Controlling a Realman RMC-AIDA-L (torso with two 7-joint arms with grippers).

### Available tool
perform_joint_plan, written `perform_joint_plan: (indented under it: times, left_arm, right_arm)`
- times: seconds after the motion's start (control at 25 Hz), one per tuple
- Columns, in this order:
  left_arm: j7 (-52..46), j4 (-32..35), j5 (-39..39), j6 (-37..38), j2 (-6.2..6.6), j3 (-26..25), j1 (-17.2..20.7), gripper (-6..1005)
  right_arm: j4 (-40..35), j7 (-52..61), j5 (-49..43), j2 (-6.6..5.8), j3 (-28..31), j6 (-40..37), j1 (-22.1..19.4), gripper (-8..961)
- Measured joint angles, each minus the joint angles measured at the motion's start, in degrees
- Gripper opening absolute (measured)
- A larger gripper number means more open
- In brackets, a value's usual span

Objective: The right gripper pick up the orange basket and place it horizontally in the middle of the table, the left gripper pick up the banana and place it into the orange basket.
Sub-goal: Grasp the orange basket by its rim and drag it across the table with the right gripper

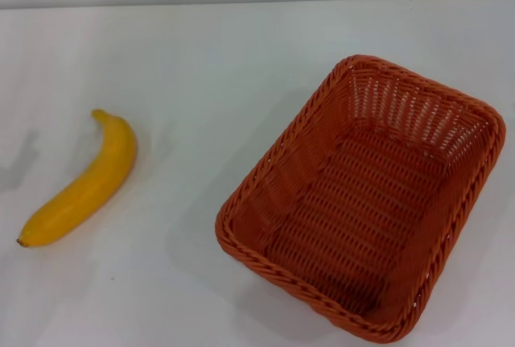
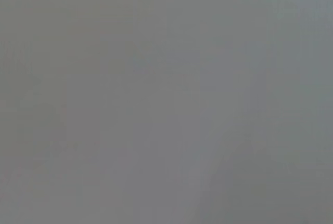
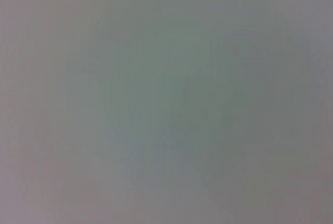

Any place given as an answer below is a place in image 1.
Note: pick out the orange woven plastic basket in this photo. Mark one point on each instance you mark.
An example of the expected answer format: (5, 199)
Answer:
(354, 210)

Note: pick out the yellow banana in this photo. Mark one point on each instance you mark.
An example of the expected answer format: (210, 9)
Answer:
(96, 180)

